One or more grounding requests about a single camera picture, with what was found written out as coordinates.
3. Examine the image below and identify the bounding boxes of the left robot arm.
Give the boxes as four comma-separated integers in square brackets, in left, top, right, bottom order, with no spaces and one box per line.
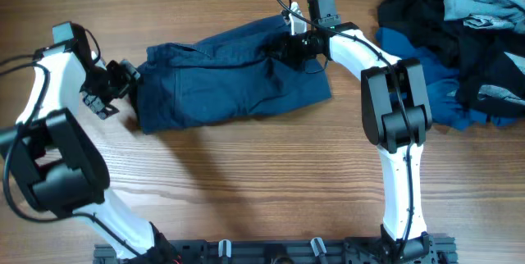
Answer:
[1,21,178,263]

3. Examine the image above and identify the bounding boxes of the black garment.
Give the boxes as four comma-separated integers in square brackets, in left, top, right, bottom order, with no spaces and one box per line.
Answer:
[377,0,524,118]

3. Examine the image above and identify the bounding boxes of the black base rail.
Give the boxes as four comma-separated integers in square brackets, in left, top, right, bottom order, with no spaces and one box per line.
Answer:
[93,235,459,264]

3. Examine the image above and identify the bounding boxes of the dark blue shorts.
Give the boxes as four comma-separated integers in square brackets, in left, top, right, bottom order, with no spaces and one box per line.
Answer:
[130,16,331,134]

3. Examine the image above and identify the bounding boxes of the bright blue garment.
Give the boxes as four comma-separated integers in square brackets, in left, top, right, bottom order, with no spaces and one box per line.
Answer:
[376,27,518,130]

